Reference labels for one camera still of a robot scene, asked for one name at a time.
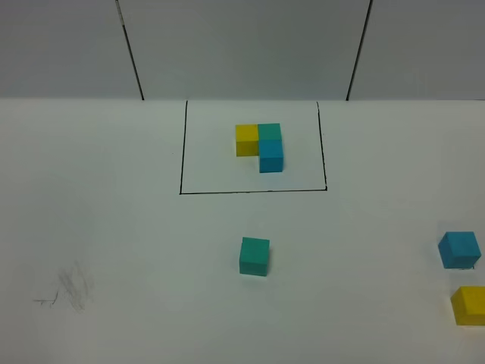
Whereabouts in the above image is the blue template block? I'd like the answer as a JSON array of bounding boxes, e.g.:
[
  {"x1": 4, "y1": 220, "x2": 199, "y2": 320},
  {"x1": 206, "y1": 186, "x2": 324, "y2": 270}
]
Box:
[{"x1": 258, "y1": 140, "x2": 284, "y2": 173}]

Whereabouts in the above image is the yellow template block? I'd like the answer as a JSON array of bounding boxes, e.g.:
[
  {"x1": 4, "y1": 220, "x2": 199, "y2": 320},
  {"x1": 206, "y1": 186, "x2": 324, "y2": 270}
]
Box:
[{"x1": 236, "y1": 124, "x2": 259, "y2": 157}]

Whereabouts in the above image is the green template block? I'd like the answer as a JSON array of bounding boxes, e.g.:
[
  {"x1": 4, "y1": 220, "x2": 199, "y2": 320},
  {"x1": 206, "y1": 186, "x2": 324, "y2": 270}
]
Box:
[{"x1": 258, "y1": 123, "x2": 282, "y2": 140}]

